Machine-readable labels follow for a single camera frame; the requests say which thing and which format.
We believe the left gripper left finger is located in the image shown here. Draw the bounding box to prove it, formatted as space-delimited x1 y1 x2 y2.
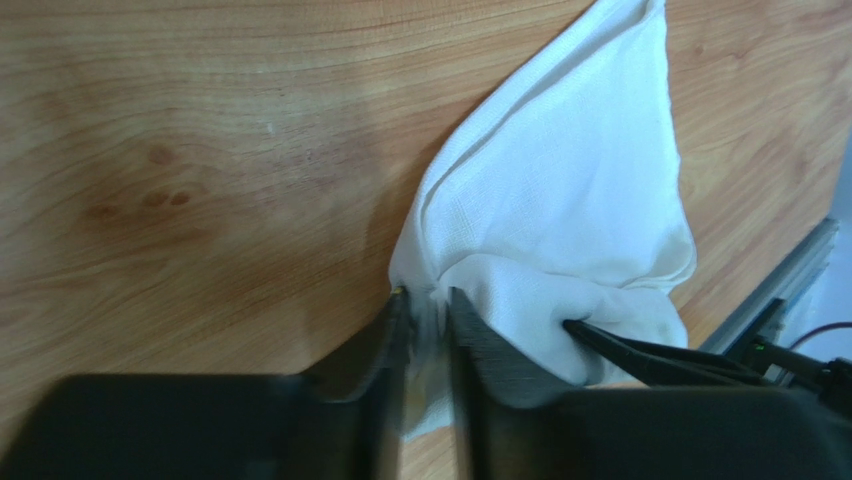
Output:
1 288 411 479

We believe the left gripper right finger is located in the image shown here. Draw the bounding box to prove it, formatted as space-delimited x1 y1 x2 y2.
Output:
447 289 851 479

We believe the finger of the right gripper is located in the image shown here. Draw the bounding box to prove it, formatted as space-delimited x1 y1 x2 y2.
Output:
563 320 769 387

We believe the white cloth napkin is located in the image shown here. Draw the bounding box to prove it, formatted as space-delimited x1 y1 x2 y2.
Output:
389 1 697 440

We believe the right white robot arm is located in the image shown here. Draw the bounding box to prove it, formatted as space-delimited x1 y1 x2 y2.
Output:
563 299 851 418

